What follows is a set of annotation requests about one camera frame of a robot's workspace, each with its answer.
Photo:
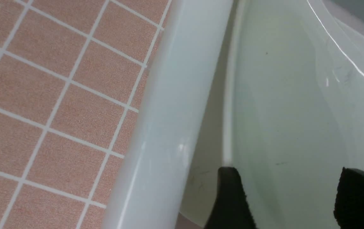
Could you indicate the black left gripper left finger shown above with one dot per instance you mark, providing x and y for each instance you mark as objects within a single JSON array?
[{"x": 231, "y": 209}]

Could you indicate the large white plastic bin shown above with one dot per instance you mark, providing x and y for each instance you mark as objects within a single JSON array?
[{"x": 170, "y": 173}]

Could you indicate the white square rice plate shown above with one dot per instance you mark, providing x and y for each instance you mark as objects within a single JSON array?
[{"x": 294, "y": 106}]

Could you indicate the pink checkered tablecloth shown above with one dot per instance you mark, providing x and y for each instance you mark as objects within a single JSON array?
[{"x": 72, "y": 76}]

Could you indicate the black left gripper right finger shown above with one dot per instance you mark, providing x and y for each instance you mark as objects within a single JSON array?
[{"x": 349, "y": 202}]

